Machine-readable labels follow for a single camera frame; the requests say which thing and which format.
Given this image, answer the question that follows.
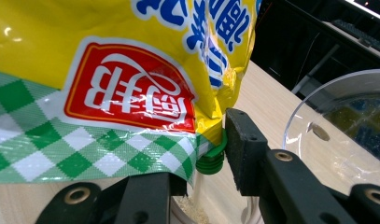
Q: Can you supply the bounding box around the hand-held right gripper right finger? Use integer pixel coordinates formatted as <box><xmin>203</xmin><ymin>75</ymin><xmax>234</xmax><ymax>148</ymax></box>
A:
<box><xmin>224</xmin><ymin>107</ymin><xmax>358</xmax><ymax>224</ymax></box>

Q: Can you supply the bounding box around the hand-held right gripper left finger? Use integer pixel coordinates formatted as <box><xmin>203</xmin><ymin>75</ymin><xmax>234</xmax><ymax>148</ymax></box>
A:
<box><xmin>114</xmin><ymin>172</ymin><xmax>189</xmax><ymax>224</ymax></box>

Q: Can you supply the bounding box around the clear jar with hinged lid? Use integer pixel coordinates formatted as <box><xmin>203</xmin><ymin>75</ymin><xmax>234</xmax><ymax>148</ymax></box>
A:
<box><xmin>170</xmin><ymin>68</ymin><xmax>380</xmax><ymax>224</ymax></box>

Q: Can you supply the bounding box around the yellow pouch with green cap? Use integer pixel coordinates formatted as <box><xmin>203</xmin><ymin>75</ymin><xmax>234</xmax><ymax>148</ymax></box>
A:
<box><xmin>0</xmin><ymin>0</ymin><xmax>262</xmax><ymax>188</ymax></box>

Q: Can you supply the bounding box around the dark side desk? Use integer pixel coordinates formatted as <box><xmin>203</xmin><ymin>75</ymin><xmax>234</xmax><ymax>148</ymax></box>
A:
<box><xmin>256</xmin><ymin>0</ymin><xmax>380</xmax><ymax>94</ymax></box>

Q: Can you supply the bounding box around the black keyboard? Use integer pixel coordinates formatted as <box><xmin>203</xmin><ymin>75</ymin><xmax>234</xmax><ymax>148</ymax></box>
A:
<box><xmin>331</xmin><ymin>18</ymin><xmax>380</xmax><ymax>57</ymax></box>

